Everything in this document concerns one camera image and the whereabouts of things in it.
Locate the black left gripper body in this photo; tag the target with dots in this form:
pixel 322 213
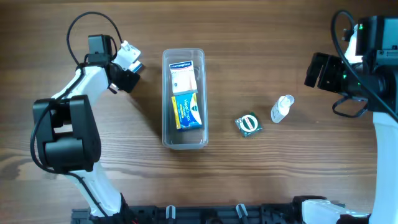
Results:
pixel 129 81

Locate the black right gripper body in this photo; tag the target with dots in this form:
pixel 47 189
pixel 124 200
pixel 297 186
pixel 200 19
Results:
pixel 325 76

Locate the white Hansaplast box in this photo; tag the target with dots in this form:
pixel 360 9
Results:
pixel 183 78

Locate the blue VapoDrops box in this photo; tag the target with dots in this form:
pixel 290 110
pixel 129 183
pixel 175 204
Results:
pixel 186 111

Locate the white Panadol box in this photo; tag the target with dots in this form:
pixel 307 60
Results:
pixel 135 66

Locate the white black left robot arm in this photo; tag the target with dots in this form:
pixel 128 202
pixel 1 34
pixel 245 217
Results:
pixel 65 138

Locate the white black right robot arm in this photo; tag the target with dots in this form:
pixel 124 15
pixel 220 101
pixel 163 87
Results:
pixel 365 69

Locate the clear plastic container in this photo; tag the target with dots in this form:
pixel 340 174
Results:
pixel 173 138

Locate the small white bottle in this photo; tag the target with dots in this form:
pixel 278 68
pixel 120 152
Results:
pixel 281 108

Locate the green square packet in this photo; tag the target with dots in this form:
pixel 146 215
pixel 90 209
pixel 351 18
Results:
pixel 248 124

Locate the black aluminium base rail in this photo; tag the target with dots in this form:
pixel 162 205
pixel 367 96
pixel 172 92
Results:
pixel 256 214

